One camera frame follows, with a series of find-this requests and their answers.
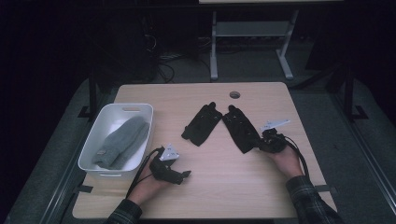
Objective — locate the dark tape strip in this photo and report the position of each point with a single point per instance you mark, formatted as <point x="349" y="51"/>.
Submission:
<point x="85" y="188"/>
<point x="327" y="188"/>

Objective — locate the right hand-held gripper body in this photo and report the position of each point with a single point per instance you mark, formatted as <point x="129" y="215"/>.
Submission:
<point x="274" y="143"/>

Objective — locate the grey mitten with label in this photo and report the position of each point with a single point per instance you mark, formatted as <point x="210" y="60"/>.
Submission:
<point x="120" y="140"/>

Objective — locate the black glove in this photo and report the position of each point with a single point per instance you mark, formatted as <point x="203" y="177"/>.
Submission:
<point x="241" y="130"/>
<point x="202" y="124"/>

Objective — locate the grey round table grommet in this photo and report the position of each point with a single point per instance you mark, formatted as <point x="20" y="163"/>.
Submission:
<point x="234" y="95"/>

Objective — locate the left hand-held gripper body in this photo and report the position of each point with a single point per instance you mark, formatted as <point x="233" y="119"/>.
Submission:
<point x="163" y="171"/>

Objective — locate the black metal post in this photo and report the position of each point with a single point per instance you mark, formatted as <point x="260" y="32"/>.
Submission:
<point x="349" y="93"/>
<point x="92" y="93"/>

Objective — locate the white plastic bin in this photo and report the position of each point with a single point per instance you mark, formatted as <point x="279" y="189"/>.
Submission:
<point x="93" y="146"/>

